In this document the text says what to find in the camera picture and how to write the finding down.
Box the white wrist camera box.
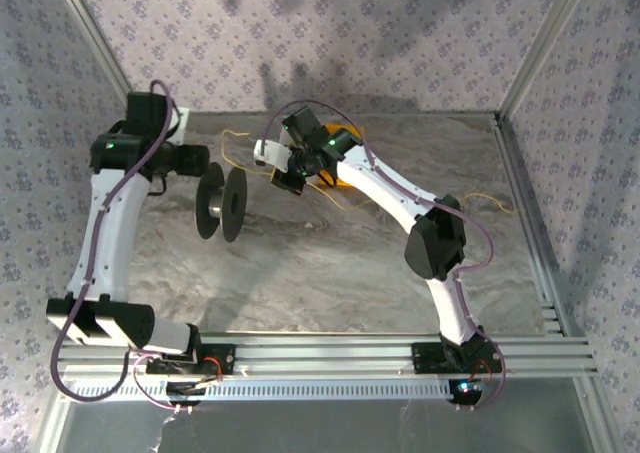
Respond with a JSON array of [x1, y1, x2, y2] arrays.
[[171, 106, 192, 142], [253, 139, 292, 169]]

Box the yellow plastic bin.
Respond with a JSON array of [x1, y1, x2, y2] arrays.
[[318, 123, 365, 190]]

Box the yellow cable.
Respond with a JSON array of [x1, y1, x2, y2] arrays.
[[221, 129, 521, 215]]

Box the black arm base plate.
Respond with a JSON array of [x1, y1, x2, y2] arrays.
[[144, 343, 237, 376], [410, 341, 503, 375]]

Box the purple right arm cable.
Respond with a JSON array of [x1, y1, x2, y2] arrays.
[[258, 101, 508, 414]]

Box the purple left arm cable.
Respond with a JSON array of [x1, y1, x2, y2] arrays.
[[51, 79, 196, 414]]

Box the aluminium table edge rail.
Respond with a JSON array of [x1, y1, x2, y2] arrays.
[[492, 112, 574, 337]]

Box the white slotted cable duct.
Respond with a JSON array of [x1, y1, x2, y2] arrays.
[[72, 378, 451, 403]]

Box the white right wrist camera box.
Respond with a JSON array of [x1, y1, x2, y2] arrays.
[[253, 139, 292, 169]]

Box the black controller board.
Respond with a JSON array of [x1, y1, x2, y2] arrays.
[[448, 377, 485, 405], [166, 380, 207, 407]]

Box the grey perforated cable spool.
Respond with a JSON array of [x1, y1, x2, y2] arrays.
[[194, 161, 250, 244]]

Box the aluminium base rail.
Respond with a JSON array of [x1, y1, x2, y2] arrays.
[[54, 331, 599, 380]]

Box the aluminium frame post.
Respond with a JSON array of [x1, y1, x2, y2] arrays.
[[48, 0, 134, 94], [496, 0, 597, 124]]

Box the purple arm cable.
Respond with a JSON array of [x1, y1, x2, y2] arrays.
[[258, 101, 508, 414], [51, 79, 196, 414]]

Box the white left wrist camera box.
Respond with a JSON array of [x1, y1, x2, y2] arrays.
[[171, 106, 192, 142]]

